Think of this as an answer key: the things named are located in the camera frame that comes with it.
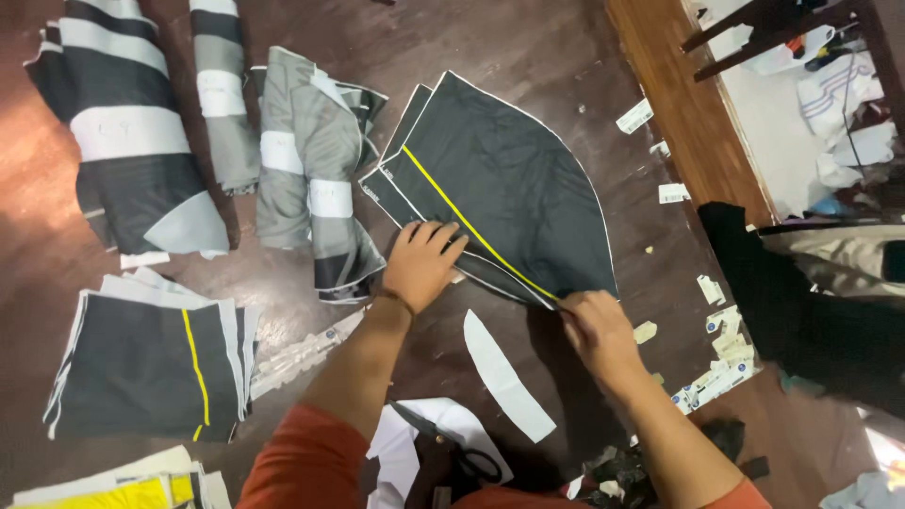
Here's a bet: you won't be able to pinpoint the person's right hand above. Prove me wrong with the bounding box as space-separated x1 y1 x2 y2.
557 290 643 386

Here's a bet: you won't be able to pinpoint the black cloth draped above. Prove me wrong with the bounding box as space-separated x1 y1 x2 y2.
697 201 905 418

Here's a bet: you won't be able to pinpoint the pile of white paper tags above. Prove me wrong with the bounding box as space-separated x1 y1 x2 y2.
670 305 756 415

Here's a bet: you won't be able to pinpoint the beige fabric piece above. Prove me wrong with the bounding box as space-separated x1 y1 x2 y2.
760 225 905 298

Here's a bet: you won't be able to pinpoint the white curved fabric piece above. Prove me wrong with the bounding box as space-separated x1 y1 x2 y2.
463 309 558 444

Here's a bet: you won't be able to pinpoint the pile of black fabric scraps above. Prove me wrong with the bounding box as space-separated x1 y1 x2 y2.
566 417 772 509

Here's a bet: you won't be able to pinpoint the dark rectangular fabric panel stack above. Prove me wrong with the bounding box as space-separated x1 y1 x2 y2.
42 267 261 444

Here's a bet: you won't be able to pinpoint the heap of bags and cloths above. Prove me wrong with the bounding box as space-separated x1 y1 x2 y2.
696 0 905 220

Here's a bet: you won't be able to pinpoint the grey bundled fabric roll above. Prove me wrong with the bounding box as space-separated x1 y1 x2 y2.
251 47 389 305

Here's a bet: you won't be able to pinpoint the white paper pattern sheet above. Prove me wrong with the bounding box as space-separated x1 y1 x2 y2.
365 397 515 509

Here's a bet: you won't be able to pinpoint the black scissors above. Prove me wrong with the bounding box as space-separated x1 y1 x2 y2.
387 400 504 489

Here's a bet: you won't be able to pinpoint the yellow and white fabric stack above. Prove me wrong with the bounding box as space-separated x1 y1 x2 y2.
10 445 232 509

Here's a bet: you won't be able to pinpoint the light blue cloth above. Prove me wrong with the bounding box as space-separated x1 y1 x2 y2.
820 470 905 509

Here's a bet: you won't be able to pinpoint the narrow grey striped fabric roll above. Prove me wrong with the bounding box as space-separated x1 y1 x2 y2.
189 0 261 195

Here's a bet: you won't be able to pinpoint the small white paper tag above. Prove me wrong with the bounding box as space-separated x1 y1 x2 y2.
696 274 727 306

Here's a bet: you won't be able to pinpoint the dark curved fabric panel stack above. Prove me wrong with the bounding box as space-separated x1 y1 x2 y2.
358 71 619 311

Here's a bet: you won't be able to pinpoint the dark wooden chair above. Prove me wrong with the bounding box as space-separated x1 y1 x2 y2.
680 0 905 135

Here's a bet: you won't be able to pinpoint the large striped fabric roll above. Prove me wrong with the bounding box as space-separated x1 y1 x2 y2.
23 0 231 270

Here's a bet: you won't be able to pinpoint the red sleeve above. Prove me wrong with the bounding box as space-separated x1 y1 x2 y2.
235 403 372 509

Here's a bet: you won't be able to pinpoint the person's left hand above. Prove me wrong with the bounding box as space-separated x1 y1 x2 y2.
382 220 469 316

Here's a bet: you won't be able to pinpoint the strip of white labels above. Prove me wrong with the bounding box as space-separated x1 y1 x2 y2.
249 309 365 401

